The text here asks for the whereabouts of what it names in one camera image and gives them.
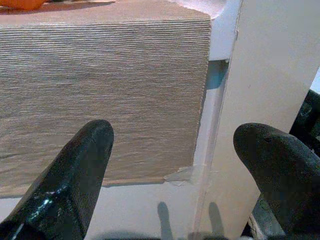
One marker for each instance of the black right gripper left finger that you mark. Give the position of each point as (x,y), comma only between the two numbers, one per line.
(65,185)

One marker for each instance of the black object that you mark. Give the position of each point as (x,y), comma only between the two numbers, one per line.
(308,117)

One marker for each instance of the clear tape piece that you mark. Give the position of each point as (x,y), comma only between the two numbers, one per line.
(181,175)

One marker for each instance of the pale pink cloth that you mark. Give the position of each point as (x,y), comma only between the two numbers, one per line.
(202,7)

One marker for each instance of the white table leg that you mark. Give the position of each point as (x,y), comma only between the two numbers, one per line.
(262,75)

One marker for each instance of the beige woven table runner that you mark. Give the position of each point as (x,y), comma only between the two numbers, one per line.
(105,87)

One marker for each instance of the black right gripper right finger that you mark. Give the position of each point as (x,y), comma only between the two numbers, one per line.
(282,175)

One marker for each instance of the orange bowl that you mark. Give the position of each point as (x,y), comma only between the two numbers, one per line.
(22,3)

